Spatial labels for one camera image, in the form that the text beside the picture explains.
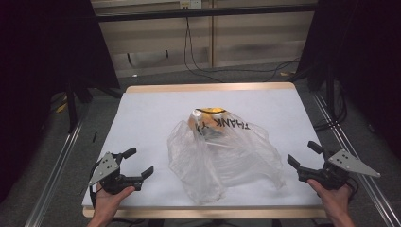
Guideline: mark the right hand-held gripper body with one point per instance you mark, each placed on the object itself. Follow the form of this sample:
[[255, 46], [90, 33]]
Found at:
[[343, 164]]

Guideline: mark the person's left hand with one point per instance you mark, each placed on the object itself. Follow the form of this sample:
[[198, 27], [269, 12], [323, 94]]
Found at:
[[108, 201]]

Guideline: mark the black horizontal bar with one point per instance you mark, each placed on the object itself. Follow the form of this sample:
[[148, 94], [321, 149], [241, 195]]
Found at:
[[205, 13]]

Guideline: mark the wooden table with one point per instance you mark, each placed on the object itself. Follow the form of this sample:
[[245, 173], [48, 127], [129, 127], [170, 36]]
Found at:
[[208, 86]]

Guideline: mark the aluminium floor rail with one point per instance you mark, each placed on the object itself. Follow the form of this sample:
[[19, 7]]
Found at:
[[53, 179], [356, 151]]

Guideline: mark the white power outlet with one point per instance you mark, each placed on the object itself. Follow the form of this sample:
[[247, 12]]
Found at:
[[190, 4]]

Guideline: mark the person's right hand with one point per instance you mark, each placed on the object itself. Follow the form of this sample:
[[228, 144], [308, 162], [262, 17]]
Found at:
[[334, 200]]

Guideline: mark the yellow floor item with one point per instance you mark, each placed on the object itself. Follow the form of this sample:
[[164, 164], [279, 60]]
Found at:
[[61, 107]]

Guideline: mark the small black floor piece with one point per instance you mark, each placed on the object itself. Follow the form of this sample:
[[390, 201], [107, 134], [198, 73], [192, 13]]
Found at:
[[94, 136]]

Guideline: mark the small yellow item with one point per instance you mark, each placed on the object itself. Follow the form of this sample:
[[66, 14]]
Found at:
[[210, 110]]

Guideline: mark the dark curtain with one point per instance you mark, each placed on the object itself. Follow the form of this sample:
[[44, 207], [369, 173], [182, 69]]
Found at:
[[47, 63], [362, 63]]

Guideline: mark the orange bottle with white cap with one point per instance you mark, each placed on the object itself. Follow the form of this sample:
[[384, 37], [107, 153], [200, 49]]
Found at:
[[217, 133], [193, 121]]

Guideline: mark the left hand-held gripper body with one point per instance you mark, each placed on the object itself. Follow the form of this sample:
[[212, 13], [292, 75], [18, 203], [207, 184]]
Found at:
[[104, 167]]

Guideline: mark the black metal stand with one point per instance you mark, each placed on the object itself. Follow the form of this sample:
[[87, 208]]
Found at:
[[72, 107], [329, 91]]

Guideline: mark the white table mat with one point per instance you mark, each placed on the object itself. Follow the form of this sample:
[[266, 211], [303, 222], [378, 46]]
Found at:
[[145, 126]]

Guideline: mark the clear plastic bag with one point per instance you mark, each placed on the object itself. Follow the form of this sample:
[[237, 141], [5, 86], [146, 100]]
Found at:
[[233, 164]]

